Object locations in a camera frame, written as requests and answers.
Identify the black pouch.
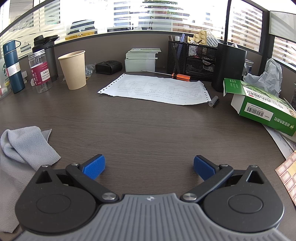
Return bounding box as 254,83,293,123
95,60,122,75

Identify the black tall speaker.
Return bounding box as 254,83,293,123
211,42,247,92

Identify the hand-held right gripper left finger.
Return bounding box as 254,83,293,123
30,153,119,202

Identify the white box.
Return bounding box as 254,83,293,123
124,57,158,72

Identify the grey flat panel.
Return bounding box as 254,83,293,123
269,10,296,37

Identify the clear plastic container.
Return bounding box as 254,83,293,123
0,57,12,100

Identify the yellow toy brick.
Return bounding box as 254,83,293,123
187,30,208,45

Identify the blue thermos bottle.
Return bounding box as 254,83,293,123
3,40,25,94

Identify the printed paper sheet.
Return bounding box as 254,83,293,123
97,73,211,106

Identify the black sports bottle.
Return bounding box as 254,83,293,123
32,35,59,82

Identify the black mesh desk organizer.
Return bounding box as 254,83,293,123
168,35,219,81

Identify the clear jar red label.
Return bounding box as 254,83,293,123
28,52,53,94

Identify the checked pink notebook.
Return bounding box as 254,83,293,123
275,149,296,204

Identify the grey plastic bag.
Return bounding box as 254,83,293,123
243,58,283,98

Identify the striped dark bag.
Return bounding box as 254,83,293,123
65,20,96,41

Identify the grey towel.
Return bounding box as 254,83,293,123
0,126,62,233

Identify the beige paper cup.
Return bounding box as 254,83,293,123
58,50,87,90

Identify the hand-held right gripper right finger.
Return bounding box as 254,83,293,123
180,154,270,203

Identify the orange-handled screwdriver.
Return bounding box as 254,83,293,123
141,70,191,80

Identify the small clear plastic bag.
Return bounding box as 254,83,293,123
84,64,96,78

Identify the green carton box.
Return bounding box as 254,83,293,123
223,77,296,137

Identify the white paper sheet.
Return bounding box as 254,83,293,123
261,123,296,163

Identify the stack of booklets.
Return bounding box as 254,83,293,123
125,48,162,60

